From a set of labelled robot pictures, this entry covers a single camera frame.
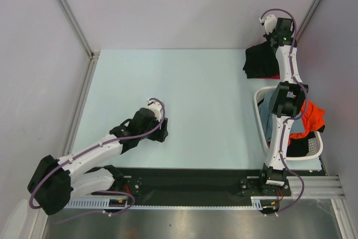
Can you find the black t shirt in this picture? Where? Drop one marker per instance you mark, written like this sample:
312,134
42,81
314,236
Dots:
260,61

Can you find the white laundry basket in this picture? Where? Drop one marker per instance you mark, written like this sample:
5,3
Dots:
258,96

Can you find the folded red t shirt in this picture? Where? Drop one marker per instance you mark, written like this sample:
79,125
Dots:
270,77

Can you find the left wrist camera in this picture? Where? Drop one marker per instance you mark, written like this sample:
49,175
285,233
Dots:
155,107

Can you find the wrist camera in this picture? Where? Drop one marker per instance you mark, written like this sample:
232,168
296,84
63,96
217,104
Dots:
155,107
269,23

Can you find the black garment in basket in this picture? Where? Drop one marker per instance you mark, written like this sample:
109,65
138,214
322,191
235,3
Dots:
304,145

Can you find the white cable duct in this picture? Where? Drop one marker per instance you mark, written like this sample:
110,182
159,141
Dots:
112,204

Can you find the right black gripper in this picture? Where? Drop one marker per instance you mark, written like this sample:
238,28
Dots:
272,41

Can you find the orange t shirt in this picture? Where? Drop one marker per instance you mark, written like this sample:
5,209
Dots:
311,121

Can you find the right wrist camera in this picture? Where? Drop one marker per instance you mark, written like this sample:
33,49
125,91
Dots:
269,23

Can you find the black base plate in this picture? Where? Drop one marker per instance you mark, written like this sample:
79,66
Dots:
189,187

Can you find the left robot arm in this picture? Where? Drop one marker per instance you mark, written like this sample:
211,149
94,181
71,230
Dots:
57,181

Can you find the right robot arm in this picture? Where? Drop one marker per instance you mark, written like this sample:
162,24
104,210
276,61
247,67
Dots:
286,101

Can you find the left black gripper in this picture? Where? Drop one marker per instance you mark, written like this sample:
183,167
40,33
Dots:
160,134

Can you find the aluminium frame rail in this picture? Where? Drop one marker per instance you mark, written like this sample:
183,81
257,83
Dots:
317,187

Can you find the grey blue t shirt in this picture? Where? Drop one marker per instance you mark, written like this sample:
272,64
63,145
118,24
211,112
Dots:
266,118

